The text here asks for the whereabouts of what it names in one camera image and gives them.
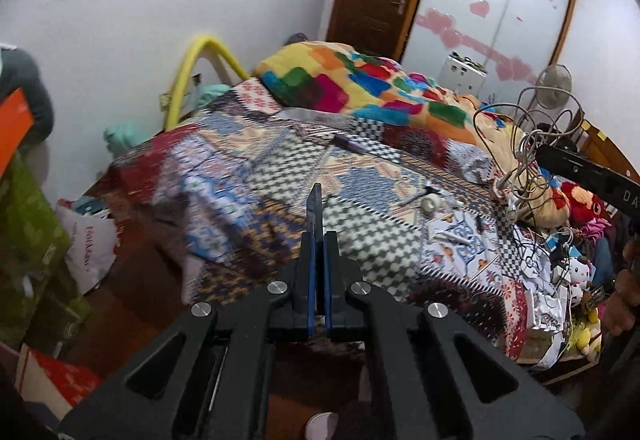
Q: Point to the white standing fan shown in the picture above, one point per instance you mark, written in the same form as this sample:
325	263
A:
553	87

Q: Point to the white tape roll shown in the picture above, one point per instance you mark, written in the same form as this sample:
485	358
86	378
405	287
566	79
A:
431	203

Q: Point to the red plush toy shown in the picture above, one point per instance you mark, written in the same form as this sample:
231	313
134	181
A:
584	205

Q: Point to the person's right hand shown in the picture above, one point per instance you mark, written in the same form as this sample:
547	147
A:
619	312

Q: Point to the colourful fleece blanket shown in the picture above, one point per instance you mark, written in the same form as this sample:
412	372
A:
410	112

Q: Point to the green patterned bag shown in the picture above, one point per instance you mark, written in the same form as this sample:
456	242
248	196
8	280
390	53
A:
41	304

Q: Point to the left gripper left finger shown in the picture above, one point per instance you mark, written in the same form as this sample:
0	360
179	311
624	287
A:
314	230

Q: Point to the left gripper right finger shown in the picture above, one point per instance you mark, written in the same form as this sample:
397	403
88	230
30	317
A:
331	283

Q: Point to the white sliding wardrobe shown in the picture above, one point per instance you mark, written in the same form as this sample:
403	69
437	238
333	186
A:
513	40

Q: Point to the grey marker pen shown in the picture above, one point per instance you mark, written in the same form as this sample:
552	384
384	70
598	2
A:
427	190

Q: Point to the white shopping bag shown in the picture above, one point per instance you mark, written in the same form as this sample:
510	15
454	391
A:
94	239

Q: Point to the purple cylinder bottle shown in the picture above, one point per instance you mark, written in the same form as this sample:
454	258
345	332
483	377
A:
341	141

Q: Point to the orange box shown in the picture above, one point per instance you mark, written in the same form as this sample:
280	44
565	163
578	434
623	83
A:
15	122

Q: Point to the clear black-capped pen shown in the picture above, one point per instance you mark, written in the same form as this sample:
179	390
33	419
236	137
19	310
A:
479	224

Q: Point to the patchwork patterned bedsheet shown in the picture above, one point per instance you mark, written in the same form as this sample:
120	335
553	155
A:
224	195

